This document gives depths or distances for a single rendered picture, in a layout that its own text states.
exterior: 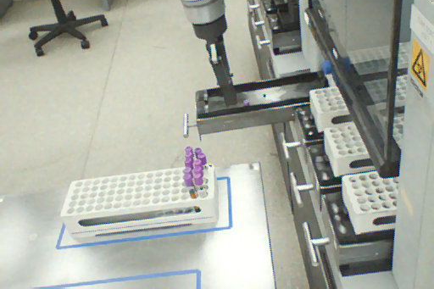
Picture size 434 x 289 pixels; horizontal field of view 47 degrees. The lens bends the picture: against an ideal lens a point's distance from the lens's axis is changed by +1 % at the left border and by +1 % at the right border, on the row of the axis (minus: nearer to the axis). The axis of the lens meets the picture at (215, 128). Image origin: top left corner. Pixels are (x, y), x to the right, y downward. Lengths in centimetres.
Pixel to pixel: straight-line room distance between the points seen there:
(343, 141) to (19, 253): 68
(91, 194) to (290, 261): 107
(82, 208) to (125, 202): 9
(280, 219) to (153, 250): 117
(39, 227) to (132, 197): 22
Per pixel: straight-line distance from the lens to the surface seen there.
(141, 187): 100
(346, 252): 94
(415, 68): 67
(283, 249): 197
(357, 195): 95
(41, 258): 104
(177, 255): 94
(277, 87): 134
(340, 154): 102
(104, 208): 98
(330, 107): 115
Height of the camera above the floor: 152
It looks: 36 degrees down
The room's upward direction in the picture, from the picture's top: 11 degrees counter-clockwise
